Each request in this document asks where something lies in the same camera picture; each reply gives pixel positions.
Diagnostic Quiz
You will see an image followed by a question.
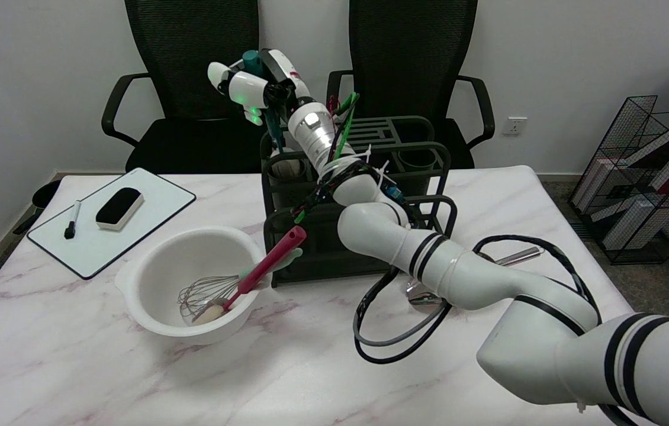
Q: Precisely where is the black wire storage rack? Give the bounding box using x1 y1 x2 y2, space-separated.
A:
570 95 669 265

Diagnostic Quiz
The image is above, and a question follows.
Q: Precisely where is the white book box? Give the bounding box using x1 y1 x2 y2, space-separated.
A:
602 198 669 250

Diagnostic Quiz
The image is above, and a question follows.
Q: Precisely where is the shiny steel scoop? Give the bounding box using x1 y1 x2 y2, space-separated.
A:
406 246 546 306

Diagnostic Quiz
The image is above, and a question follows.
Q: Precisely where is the black round floor object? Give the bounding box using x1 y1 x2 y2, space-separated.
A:
31 180 63 209

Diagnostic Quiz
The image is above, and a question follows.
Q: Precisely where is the white plastic mixing bowl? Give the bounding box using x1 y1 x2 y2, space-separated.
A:
114 225 267 346

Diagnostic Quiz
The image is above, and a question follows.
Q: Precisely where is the black mesh office chair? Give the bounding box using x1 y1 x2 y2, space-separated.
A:
101 0 282 175
326 0 496 170

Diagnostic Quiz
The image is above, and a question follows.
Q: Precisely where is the green robot cable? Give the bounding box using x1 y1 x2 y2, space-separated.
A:
293 92 362 224

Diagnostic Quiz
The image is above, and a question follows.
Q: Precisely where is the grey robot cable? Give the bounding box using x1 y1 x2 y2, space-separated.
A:
353 305 433 348

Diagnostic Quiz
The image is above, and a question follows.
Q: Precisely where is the dark green dish rack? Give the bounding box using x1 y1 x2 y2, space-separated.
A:
259 115 458 289

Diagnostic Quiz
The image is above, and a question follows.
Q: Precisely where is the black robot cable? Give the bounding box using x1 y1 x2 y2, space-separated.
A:
353 234 637 426

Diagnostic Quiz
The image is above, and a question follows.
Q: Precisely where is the red handled silicone spatula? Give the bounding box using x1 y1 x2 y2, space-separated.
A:
191 225 307 325

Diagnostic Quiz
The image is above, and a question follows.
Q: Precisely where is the wire whisk mint handle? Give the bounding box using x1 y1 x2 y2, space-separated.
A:
178 247 304 320

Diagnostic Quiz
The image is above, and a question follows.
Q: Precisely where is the teal handled spatula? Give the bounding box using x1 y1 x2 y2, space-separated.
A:
243 50 307 181

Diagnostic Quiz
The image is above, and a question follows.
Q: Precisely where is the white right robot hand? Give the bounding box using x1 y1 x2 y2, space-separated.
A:
207 49 311 127

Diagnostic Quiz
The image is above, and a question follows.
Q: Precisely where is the black and white eraser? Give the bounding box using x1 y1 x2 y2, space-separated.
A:
95 188 145 231

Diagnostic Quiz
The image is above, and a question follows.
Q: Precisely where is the small white whiteboard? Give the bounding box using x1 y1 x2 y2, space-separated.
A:
27 167 197 280

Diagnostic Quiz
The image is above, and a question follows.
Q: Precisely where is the black whiteboard marker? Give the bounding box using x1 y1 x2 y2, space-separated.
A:
64 200 82 240

